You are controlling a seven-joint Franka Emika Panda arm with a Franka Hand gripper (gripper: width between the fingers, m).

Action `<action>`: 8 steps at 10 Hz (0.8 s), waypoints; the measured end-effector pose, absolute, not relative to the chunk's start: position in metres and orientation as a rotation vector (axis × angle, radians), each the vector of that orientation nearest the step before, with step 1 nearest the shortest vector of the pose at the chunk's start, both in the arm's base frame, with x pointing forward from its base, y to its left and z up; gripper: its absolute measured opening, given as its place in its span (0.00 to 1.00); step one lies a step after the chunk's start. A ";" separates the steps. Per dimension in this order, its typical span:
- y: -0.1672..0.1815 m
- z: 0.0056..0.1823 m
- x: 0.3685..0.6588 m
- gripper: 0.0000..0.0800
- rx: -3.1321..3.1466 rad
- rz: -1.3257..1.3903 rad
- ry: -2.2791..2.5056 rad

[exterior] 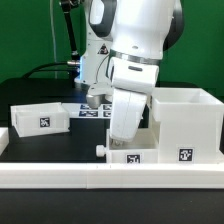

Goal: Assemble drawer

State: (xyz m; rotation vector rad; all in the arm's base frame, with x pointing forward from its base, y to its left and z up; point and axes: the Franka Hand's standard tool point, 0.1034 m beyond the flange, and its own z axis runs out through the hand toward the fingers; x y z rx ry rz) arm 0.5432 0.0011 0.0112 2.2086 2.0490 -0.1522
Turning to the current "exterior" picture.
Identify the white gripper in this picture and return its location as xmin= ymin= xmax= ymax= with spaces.
xmin=109 ymin=57 xmax=159 ymax=146

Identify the white front drawer box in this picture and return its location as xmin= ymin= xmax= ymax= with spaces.
xmin=96 ymin=128 xmax=158 ymax=164

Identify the white drawer box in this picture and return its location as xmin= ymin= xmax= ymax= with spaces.
xmin=96 ymin=128 xmax=158 ymax=164
xmin=10 ymin=102 xmax=70 ymax=137

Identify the white drawer cabinet frame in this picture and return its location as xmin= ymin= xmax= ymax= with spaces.
xmin=149 ymin=88 xmax=224 ymax=164

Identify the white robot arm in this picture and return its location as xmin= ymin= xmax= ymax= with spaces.
xmin=75 ymin=0 xmax=184 ymax=142

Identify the white rear drawer box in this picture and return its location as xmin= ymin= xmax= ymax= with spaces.
xmin=10 ymin=102 xmax=70 ymax=137

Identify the white marker sheet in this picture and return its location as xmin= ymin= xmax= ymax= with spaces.
xmin=62 ymin=103 xmax=112 ymax=119

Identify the black corrugated cable hose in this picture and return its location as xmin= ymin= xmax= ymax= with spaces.
xmin=21 ymin=0 xmax=83 ymax=80

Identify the white u-shaped boundary rail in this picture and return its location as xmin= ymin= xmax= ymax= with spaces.
xmin=0 ymin=127 xmax=224 ymax=190

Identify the thin white cable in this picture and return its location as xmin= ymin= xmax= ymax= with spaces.
xmin=49 ymin=0 xmax=58 ymax=80

